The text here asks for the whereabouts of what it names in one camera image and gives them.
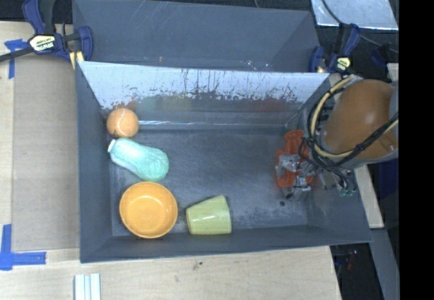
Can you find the brown cardboard board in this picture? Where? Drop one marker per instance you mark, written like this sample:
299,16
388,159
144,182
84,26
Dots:
44,156

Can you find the red-orange toy lobster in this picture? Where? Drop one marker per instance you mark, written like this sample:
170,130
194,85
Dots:
292,142

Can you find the pale green toy cabbage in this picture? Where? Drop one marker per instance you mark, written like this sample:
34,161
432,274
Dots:
142,159

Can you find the orange ball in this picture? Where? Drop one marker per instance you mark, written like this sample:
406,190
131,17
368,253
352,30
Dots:
122,122

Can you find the yellow-green cup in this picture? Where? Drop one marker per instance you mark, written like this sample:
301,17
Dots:
209,216

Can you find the grey metal bin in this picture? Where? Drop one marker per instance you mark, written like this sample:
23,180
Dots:
217,163

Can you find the orange bowl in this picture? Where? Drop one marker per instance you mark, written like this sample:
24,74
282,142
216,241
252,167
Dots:
148,209

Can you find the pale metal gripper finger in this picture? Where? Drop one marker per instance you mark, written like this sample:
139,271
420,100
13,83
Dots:
300,188
287,163

